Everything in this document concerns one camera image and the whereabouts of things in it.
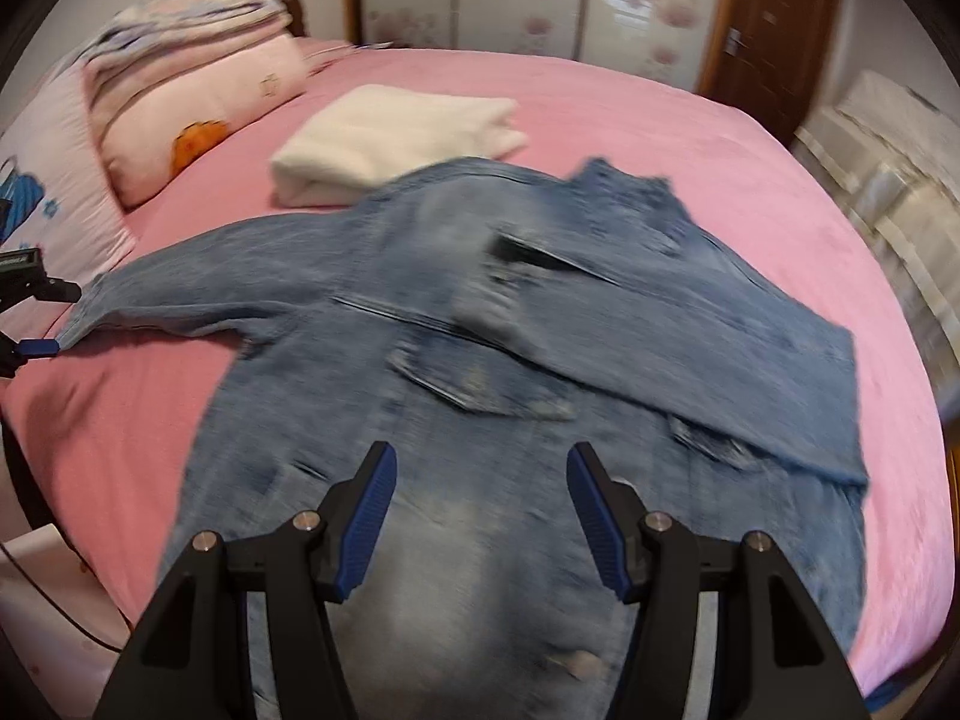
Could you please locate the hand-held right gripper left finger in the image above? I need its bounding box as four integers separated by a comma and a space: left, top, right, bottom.
94, 441, 397, 720

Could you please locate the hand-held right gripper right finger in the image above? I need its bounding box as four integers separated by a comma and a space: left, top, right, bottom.
566, 441, 863, 720

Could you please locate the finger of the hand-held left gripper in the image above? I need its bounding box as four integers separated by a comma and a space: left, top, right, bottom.
0, 334, 61, 382
0, 274, 83, 312

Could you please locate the blue denim jacket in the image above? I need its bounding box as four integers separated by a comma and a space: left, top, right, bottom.
56, 156, 871, 720

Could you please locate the pink pillow with blue cartoon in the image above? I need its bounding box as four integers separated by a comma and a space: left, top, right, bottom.
0, 64, 140, 293

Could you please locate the pink pillow with orange print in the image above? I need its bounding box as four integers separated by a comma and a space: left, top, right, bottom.
82, 34, 312, 211

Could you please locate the folded floral quilt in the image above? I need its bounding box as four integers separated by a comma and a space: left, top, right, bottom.
79, 0, 295, 76

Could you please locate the white bedside cabinet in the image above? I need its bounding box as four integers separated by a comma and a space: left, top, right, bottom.
0, 525, 136, 720

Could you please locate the dark wooden headboard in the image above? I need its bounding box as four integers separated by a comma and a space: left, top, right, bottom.
271, 0, 310, 38

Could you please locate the folded white blanket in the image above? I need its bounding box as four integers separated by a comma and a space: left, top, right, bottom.
268, 84, 530, 207

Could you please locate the bed with pink sheet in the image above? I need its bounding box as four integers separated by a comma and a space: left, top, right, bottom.
0, 37, 946, 698

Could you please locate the white sheer curtain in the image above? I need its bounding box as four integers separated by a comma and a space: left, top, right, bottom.
791, 67, 960, 421

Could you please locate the brown wooden door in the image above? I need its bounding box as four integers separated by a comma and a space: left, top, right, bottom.
697, 0, 845, 147

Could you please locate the floral sliding door wardrobe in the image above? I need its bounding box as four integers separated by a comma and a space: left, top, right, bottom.
341, 0, 740, 91

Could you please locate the black cable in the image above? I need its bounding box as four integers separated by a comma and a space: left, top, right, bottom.
0, 540, 136, 650

